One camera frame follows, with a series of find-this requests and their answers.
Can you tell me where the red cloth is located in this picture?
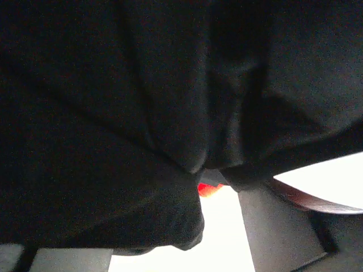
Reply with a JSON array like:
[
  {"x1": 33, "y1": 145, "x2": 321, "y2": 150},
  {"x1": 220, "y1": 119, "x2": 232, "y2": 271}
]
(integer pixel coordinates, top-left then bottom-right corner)
[{"x1": 197, "y1": 183, "x2": 223, "y2": 198}]

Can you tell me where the black cloth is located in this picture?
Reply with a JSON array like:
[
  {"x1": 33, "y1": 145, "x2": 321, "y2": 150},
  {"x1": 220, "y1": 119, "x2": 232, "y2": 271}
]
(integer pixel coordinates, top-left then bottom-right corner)
[{"x1": 1, "y1": 1, "x2": 362, "y2": 249}]

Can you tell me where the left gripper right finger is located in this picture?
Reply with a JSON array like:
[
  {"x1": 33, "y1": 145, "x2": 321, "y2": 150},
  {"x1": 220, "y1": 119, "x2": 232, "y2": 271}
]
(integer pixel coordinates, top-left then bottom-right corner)
[{"x1": 238, "y1": 179, "x2": 362, "y2": 271}]

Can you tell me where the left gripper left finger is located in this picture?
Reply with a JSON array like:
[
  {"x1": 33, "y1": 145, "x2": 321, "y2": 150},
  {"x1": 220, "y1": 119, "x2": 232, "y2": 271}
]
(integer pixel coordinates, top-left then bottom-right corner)
[{"x1": 1, "y1": 244, "x2": 113, "y2": 272}]

